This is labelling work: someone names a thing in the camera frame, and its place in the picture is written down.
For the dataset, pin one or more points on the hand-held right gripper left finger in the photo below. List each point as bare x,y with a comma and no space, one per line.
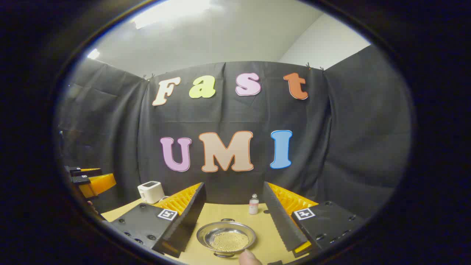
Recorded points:
189,221

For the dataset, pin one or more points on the white plastic appliance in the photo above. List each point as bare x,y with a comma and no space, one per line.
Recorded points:
151,192

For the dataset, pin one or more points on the clear bottle pink label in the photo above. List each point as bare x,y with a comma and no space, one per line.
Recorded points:
253,206

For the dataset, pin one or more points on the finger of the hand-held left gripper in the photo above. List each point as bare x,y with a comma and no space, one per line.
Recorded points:
86,172
97,184

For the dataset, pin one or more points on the pile of yellow soybeans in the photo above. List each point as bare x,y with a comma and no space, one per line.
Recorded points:
230,241

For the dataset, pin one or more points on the stainless steel pot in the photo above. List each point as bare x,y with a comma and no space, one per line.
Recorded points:
206,235

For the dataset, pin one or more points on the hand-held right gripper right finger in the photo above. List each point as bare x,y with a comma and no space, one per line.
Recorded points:
279,221

